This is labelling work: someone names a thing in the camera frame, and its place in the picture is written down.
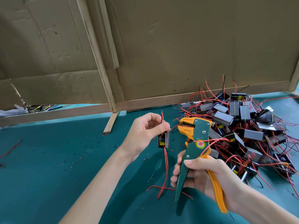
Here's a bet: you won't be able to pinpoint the long red wire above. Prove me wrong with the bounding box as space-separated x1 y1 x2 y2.
146 184 193 200

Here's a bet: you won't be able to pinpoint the long wooden bottom rail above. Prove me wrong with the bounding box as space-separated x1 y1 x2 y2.
117 81 290 111

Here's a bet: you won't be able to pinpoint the person's left hand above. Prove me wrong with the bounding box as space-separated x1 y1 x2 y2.
119 113 172 161

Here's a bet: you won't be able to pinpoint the heap of black cables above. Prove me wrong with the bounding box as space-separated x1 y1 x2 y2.
21 104 64 113

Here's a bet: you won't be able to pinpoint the small wooden stick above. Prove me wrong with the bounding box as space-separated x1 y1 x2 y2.
103 111 120 134

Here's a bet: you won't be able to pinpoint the short wooden bottom rail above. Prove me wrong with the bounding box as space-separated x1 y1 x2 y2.
0 104 113 127

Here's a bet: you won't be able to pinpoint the creased brown cardboard panel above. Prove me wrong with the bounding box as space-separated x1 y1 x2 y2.
0 0 109 110

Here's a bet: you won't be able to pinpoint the wooden corner post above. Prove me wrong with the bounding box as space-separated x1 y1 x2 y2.
288 58 299 91

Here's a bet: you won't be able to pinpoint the grey plastic bag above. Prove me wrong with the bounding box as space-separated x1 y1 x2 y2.
0 104 30 117

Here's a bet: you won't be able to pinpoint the smooth brown cardboard panel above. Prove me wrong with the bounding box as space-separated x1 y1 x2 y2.
108 0 299 101

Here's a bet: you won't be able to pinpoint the orange green wire strippers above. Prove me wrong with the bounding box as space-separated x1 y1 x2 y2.
175 117 229 214

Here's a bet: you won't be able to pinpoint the pile of wired transformers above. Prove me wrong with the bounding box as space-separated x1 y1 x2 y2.
180 74 299 189

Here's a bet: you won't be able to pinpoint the wide wooden post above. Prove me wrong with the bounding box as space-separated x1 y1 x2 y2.
76 0 118 112

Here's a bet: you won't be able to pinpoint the person's left forearm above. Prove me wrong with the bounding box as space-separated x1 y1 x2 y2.
58 148 136 224

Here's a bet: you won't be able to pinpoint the person's right hand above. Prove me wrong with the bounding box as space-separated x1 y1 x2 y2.
170 149 248 213

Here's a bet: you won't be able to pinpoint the thin wooden strip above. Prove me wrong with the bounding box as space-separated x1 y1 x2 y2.
98 0 120 69

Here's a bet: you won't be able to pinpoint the person's right forearm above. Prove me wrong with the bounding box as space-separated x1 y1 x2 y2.
234 186 299 224

